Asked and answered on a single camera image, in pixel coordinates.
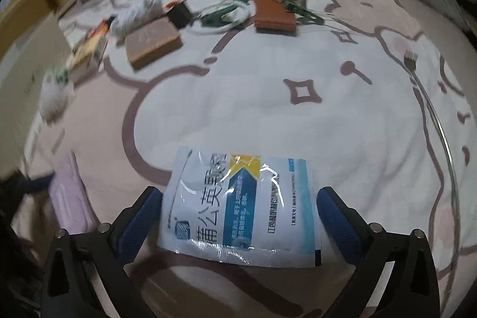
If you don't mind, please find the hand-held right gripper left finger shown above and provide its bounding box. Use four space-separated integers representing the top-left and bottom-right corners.
39 186 165 318

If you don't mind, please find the white wire ring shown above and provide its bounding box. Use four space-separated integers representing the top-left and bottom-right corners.
197 0 248 32

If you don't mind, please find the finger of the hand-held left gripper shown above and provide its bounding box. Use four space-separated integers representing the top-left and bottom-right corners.
22 173 56 194

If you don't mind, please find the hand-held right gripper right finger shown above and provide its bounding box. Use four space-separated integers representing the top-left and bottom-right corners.
316 186 442 318

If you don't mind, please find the white charging cable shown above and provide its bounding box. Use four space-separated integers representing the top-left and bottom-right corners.
404 52 461 225

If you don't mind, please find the black binder clip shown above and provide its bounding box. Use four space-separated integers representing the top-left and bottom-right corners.
166 0 192 30

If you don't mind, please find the pinkish brown cardboard box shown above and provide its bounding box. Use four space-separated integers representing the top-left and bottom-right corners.
124 18 183 71

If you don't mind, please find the white blue medicine sachet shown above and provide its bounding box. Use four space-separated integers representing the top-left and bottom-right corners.
158 146 323 268

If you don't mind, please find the yellow tissue pack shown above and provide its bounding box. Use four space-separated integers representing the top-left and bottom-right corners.
67 35 109 84

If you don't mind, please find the white knit ball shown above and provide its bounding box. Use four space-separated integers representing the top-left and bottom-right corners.
112 0 166 39

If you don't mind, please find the pink tissue pack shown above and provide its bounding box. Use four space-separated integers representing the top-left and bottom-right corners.
48 150 99 233

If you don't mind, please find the mint green suction hook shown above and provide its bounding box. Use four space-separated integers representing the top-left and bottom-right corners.
39 66 75 123

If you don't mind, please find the brown leather key pouch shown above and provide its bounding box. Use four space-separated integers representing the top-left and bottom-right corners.
253 0 298 36

